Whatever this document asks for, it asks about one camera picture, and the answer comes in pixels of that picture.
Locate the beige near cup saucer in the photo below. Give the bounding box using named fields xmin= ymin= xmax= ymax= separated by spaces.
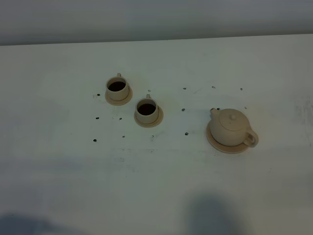
xmin=134 ymin=106 xmax=163 ymax=128

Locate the beige far left teacup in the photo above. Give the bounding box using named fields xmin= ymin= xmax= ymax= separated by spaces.
xmin=106 ymin=73 xmax=129 ymax=101

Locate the beige teacup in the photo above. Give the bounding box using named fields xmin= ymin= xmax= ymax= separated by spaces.
xmin=135 ymin=94 xmax=158 ymax=115
xmin=106 ymin=73 xmax=129 ymax=101

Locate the beige near teacup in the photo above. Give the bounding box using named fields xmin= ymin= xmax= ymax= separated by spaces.
xmin=135 ymin=94 xmax=158 ymax=115

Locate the beige far left saucer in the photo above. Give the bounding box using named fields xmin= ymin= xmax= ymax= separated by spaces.
xmin=105 ymin=85 xmax=133 ymax=106

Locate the beige ceramic teapot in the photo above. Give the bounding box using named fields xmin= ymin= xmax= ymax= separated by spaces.
xmin=209 ymin=108 xmax=259 ymax=147

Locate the beige teapot saucer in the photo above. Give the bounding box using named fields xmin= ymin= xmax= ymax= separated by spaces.
xmin=206 ymin=122 xmax=249 ymax=154

